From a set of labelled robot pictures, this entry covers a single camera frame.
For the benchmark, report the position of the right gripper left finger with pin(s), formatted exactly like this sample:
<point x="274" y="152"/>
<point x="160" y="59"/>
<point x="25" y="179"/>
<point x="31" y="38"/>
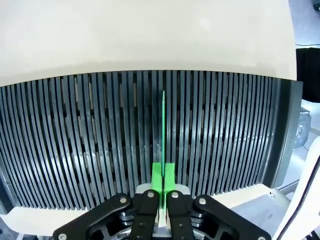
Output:
<point x="156" y="175"/>

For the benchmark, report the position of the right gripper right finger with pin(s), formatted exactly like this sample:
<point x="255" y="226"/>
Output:
<point x="169" y="175"/>

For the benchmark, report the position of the green perforated circuit board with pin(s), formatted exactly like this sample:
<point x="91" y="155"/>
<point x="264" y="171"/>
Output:
<point x="163" y="125"/>

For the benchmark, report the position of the black slotted PCB rack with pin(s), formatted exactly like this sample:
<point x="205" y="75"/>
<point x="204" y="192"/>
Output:
<point x="285" y="120"/>

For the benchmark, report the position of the large white desk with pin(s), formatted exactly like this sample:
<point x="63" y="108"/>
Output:
<point x="308" y="175"/>

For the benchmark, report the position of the black ribbed object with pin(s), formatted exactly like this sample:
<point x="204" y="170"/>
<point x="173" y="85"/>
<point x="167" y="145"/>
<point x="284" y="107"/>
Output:
<point x="308" y="75"/>

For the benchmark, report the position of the white metal base plate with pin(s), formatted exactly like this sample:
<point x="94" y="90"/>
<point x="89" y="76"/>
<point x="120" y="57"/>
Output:
<point x="255" y="212"/>

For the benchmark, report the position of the silver metal bracket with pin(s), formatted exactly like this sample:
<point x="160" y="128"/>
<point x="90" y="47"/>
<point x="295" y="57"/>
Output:
<point x="303" y="130"/>

